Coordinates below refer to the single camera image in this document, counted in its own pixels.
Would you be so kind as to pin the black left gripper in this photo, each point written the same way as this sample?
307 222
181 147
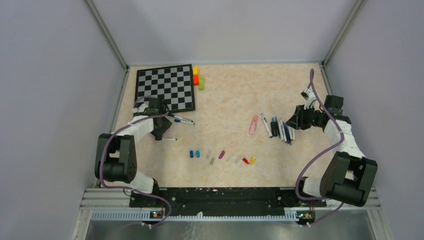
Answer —
166 124

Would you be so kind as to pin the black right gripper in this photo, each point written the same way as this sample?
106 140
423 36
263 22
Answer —
297 120

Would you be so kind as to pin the red capped white pen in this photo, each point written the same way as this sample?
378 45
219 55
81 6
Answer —
290 130

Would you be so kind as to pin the white grey marker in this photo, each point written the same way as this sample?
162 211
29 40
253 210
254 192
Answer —
282 131

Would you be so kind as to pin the dark blue pen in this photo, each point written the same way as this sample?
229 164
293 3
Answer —
285 134

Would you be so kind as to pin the green transparent pen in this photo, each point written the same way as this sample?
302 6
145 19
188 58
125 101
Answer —
278 127

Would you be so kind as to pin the black blue highlighter marker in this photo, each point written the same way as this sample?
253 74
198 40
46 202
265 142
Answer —
273 127

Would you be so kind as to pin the white pen blue cap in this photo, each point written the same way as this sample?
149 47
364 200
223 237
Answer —
267 127

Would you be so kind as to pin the pink highlighter marker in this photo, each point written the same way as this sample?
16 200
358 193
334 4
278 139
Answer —
253 125

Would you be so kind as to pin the yellow pen cap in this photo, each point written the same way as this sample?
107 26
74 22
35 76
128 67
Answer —
252 160

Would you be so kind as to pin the magenta pen cap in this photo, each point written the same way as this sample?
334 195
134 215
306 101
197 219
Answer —
222 153

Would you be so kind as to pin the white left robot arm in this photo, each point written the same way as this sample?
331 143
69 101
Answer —
116 164

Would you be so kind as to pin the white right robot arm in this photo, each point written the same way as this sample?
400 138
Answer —
350 174

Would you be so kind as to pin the blue capped whiteboard pen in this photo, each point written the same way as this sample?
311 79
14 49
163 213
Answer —
180 118

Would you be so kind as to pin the black and grey chessboard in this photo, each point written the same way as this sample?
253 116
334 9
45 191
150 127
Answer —
173 84

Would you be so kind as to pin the orange toy block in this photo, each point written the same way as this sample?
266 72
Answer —
196 80

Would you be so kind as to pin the green toy block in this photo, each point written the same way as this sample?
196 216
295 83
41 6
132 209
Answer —
201 83

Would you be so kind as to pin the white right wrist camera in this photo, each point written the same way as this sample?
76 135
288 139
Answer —
309 96

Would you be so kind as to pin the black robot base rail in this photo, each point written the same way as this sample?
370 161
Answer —
221 201

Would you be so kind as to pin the grey slotted cable duct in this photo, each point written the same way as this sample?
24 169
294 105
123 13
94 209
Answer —
148 216

